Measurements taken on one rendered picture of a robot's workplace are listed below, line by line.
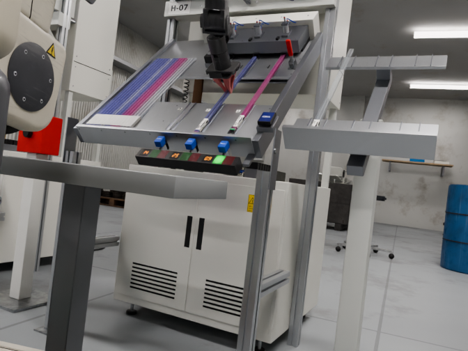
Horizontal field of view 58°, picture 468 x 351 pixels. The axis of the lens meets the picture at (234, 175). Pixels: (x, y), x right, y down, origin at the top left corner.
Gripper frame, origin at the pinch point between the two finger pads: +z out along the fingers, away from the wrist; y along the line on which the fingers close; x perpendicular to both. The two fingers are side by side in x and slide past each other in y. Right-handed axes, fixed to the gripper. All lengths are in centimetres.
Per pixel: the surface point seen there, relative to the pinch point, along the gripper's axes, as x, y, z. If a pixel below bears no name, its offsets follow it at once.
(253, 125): 18.1, -15.9, 0.5
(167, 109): 11.5, 18.7, 1.1
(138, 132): 26.8, 20.5, -0.3
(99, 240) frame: 41, 48, 43
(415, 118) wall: -799, -13, 558
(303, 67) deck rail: -17.4, -21.1, 0.6
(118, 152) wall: -328, 443, 338
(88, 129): 26.8, 41.7, 0.3
